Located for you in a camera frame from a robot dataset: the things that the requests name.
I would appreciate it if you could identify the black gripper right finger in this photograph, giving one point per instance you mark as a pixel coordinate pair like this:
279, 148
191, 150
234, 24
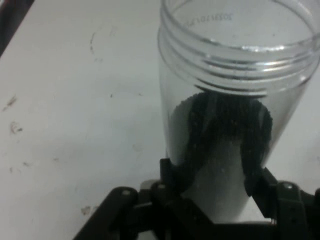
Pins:
287, 205

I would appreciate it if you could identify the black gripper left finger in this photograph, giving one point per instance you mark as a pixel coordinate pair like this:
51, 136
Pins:
175, 207

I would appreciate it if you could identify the black seeds pile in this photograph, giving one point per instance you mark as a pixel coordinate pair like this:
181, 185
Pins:
225, 117

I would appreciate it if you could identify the clear plastic jar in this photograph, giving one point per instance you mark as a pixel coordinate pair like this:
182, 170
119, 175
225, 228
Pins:
175, 75

